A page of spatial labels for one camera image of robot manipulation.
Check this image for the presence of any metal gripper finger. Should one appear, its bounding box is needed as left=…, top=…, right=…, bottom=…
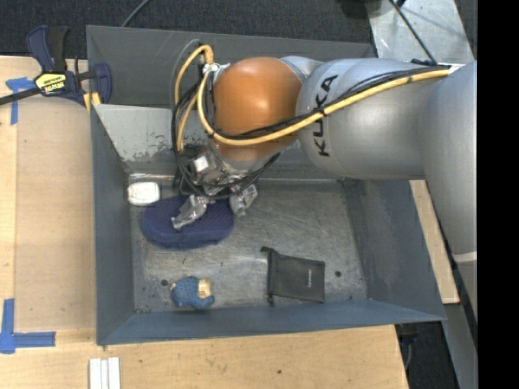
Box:
left=229, top=183, right=260, bottom=218
left=170, top=194, right=209, bottom=231

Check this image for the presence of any white rounded box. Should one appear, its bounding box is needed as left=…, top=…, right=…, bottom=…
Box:
left=127, top=181, right=161, bottom=207

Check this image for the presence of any grey metal bin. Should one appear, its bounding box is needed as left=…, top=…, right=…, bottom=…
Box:
left=85, top=24, right=448, bottom=346

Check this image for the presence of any blue toy figure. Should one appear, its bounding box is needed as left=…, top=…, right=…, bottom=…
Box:
left=169, top=275, right=217, bottom=312

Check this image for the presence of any black drawstring pouch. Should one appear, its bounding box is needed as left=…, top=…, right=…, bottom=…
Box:
left=259, top=246, right=327, bottom=306

